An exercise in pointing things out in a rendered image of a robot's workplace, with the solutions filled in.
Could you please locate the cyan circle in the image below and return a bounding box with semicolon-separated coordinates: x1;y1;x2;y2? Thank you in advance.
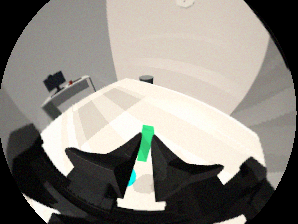
128;169;136;186

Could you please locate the green rectangular post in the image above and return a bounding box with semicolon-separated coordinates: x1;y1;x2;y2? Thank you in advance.
137;125;154;163

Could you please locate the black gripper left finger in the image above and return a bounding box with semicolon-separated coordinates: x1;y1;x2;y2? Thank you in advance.
65;132;142;198

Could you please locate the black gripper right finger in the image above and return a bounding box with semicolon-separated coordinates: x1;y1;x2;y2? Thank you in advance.
150;133;225;202

